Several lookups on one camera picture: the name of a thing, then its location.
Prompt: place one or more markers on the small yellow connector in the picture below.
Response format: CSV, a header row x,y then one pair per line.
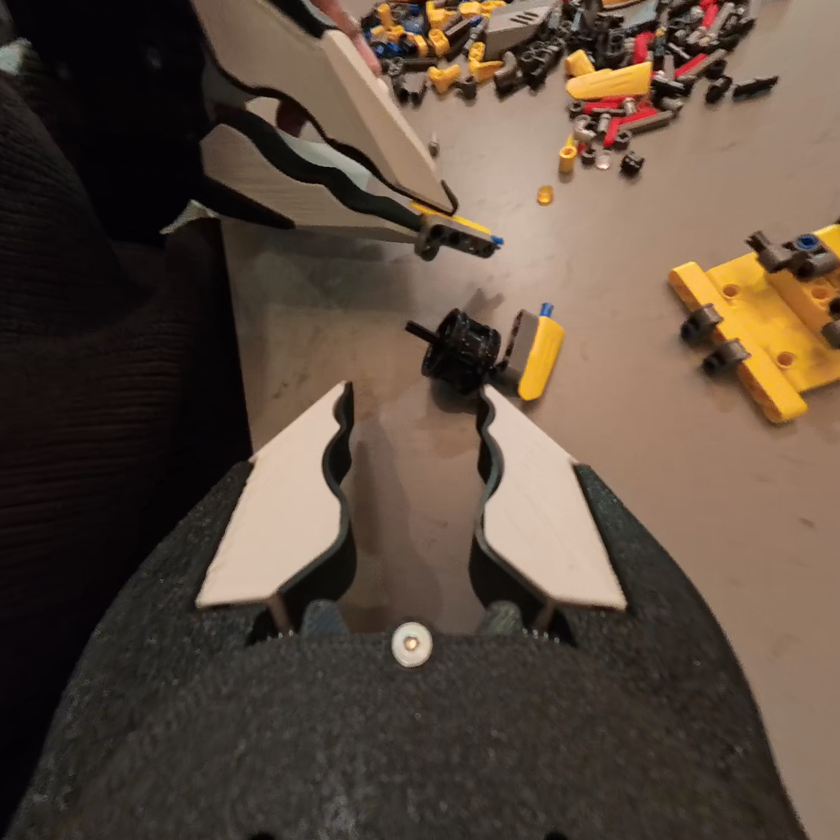
x,y
568,154

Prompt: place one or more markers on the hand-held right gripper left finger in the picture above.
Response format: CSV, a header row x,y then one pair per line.
x,y
289,518

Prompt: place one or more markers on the orange round stud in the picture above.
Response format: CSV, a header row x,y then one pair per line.
x,y
544,195

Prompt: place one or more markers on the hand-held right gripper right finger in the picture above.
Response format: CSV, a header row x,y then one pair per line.
x,y
544,518

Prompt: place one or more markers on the person's left hand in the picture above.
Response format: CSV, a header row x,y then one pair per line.
x,y
348,33

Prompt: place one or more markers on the person's black sweater torso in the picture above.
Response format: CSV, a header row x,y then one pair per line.
x,y
98,394

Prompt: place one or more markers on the black wheel hub with axle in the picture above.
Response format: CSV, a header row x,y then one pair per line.
x,y
459,354

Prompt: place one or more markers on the yellow brick plate assembly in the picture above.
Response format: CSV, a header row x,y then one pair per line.
x,y
768,308

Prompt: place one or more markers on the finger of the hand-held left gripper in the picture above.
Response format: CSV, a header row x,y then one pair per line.
x,y
367,105
262,170

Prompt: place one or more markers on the pile of small brick parts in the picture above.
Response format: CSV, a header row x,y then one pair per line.
x,y
590,59

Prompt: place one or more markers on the small yellow panel grey beam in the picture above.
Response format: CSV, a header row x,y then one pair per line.
x,y
541,354
453,239

